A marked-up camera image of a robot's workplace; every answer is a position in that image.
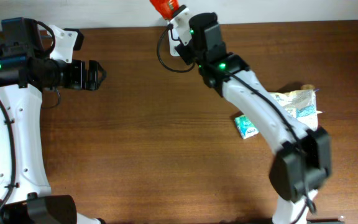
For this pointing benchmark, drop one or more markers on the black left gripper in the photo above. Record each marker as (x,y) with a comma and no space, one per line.
(80,74)

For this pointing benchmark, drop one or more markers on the orange spaghetti pasta pack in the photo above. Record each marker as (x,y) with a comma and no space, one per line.
(166,8)

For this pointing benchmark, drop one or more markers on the teal pocket tissue pack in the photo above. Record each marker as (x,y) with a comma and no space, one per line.
(245,127)

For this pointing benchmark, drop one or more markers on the white tube with tan cap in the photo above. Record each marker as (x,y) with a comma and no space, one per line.
(308,87)

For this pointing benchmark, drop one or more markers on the yellow wet wipes pack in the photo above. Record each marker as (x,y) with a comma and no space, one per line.
(301,104)

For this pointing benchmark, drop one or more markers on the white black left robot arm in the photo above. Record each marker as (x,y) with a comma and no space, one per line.
(34,58)

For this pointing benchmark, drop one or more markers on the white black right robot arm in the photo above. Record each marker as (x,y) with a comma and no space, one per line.
(302,156)

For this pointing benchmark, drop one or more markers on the white barcode scanner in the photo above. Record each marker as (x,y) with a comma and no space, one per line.
(174,41)

